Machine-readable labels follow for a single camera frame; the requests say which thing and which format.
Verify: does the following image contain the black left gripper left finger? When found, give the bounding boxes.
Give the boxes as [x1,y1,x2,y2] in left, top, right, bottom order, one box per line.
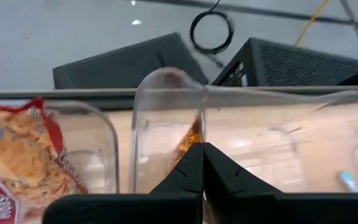
[42,142,203,224]

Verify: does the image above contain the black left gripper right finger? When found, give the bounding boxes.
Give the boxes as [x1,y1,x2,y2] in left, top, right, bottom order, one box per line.
[203,143,358,224]

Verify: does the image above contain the red beef ramen packet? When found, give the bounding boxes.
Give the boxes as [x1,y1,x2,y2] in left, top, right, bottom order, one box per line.
[0,98,88,224]

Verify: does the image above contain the black flat case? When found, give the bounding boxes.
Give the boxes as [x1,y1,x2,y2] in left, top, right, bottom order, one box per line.
[52,32,209,91]

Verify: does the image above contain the black coiled cable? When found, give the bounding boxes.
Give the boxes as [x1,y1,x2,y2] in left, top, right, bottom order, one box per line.
[189,0,236,68]

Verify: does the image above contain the yellow cable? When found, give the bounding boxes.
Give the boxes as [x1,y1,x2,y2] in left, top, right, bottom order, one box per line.
[293,0,332,47]

